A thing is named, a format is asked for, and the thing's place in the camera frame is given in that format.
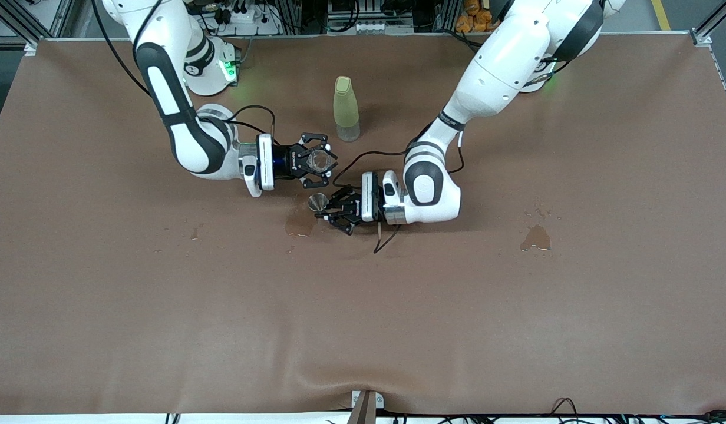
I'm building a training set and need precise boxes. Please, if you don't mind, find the brown table mat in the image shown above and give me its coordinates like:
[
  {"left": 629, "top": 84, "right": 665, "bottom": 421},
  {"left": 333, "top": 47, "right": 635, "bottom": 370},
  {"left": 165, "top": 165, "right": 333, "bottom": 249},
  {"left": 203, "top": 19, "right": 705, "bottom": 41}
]
[{"left": 0, "top": 32, "right": 726, "bottom": 416}]

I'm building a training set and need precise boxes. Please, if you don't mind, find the pale green bottle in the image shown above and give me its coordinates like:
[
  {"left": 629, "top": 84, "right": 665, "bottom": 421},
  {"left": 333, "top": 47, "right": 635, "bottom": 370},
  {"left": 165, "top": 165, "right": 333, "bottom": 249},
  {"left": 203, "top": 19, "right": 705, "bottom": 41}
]
[{"left": 332, "top": 75, "right": 362, "bottom": 143}]

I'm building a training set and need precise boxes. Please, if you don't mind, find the grey electronics box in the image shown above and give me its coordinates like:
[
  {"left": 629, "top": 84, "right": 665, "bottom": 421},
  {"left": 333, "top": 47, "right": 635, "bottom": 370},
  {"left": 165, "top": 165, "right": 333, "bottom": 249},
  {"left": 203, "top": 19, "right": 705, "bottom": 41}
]
[{"left": 328, "top": 0, "right": 414, "bottom": 35}]

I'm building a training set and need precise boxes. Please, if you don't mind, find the white power strip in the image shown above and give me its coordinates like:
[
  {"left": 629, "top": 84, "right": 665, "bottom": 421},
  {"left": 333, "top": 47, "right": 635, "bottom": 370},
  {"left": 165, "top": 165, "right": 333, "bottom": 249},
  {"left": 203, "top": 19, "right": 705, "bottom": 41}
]
[{"left": 213, "top": 0, "right": 281, "bottom": 36}]

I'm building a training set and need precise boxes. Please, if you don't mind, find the small clear glass beaker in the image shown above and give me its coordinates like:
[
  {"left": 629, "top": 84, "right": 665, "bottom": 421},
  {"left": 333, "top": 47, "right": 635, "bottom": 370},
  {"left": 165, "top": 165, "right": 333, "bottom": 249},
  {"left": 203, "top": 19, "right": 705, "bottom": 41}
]
[{"left": 307, "top": 148, "right": 334, "bottom": 176}]

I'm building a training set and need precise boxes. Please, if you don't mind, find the steel double-ended jigger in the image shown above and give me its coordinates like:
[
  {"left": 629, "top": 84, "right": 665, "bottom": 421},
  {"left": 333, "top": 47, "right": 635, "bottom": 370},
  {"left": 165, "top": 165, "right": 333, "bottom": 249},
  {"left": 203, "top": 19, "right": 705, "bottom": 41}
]
[{"left": 307, "top": 193, "right": 330, "bottom": 220}]

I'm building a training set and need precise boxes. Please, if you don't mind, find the aluminium camera mount post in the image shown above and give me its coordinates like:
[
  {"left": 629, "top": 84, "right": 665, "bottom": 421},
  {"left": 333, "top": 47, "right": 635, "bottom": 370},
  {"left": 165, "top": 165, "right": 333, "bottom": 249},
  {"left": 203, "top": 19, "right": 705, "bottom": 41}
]
[{"left": 346, "top": 390, "right": 385, "bottom": 424}]

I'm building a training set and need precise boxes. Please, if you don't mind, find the orange snack packets pile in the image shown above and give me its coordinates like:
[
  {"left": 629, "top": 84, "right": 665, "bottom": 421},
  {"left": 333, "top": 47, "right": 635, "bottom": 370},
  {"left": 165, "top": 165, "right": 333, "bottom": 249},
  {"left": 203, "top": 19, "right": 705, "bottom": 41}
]
[{"left": 456, "top": 0, "right": 500, "bottom": 34}]

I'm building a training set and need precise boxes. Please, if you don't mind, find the aluminium frame strut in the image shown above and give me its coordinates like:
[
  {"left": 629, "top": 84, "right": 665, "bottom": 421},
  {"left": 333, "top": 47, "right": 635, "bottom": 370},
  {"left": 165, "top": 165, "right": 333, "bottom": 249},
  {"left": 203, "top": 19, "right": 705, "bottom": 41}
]
[
  {"left": 690, "top": 0, "right": 726, "bottom": 47},
  {"left": 0, "top": 0, "right": 75, "bottom": 49}
]

